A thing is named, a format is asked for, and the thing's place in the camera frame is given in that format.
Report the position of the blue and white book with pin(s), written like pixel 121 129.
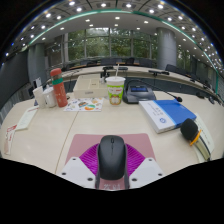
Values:
pixel 173 111

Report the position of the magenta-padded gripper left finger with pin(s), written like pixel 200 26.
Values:
pixel 75 171

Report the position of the white lidded ceramic mug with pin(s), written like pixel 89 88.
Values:
pixel 50 97

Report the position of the printed paper drink cup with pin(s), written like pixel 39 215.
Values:
pixel 115 91

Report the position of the colourful sticker sheet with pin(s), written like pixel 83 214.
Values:
pixel 83 105

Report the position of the black computer mouse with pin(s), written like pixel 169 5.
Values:
pixel 112 158

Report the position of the dark office chairs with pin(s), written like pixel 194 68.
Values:
pixel 173 68

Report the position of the red and white brochure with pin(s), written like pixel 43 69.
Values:
pixel 10 138

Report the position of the pink printed mouse pad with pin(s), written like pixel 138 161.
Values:
pixel 83 141

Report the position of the white booklet with green edge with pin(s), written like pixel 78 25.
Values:
pixel 27 117

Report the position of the red bottle with green band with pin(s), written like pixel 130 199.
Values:
pixel 60 90

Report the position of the cream cardboard box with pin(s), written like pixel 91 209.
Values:
pixel 88 87

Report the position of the black handheld microphone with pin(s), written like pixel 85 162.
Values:
pixel 189 129

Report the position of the ceiling lights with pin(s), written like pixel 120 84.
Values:
pixel 71 3

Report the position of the dark conference microphone unit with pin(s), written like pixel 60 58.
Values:
pixel 138 95

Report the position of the white paper sheet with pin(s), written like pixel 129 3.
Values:
pixel 206 133

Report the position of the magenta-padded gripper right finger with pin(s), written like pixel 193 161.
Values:
pixel 148 171

